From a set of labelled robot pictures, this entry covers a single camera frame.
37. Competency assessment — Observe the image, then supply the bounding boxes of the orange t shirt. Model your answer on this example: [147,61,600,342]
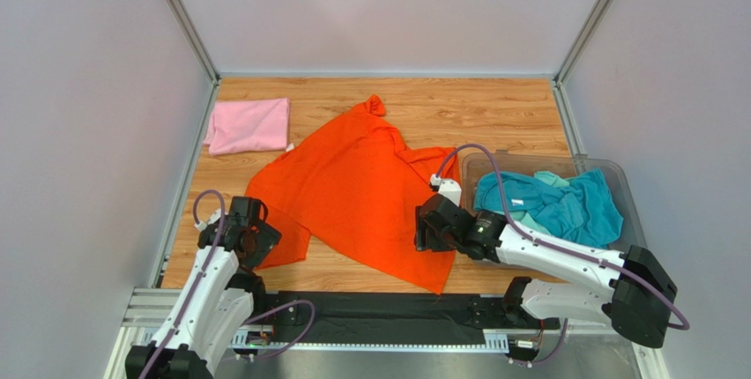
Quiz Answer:
[245,95,460,294]

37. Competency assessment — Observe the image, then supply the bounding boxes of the pink t shirt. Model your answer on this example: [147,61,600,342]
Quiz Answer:
[202,98,291,156]

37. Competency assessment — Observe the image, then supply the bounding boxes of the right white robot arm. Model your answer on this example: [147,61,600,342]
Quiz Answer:
[415,175,678,348]

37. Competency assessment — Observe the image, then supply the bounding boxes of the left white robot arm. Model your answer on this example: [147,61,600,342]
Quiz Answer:
[124,197,281,378]

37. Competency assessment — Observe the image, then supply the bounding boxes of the mint green t shirt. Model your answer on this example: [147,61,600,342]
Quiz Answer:
[503,171,576,237]

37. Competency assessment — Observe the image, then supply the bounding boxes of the black base cloth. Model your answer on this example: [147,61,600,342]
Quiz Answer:
[266,290,517,346]

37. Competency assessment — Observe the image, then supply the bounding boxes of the teal t shirt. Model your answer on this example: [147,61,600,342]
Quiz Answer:
[473,169,624,249]

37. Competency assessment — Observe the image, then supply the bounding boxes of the clear plastic bin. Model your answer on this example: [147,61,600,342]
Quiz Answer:
[461,151,646,258]

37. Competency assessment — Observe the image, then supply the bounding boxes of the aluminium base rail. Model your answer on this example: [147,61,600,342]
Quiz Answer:
[110,278,667,378]

